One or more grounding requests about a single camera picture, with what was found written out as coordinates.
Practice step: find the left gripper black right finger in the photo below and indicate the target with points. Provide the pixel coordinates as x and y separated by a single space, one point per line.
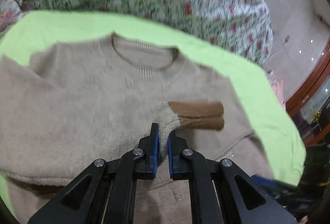
221 192

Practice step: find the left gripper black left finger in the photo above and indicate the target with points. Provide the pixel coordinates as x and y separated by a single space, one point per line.
105 191

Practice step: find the beige knit sweater brown cuffs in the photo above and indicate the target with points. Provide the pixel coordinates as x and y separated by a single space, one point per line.
75 103

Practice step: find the dark red wooden cabinet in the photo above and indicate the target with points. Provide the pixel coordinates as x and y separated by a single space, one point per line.
309 106

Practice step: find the pink cloth at bedside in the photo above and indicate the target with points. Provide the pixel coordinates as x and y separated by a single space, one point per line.
277 87

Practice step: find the lime green bed sheet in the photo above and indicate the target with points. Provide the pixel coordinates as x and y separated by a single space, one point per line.
39 31

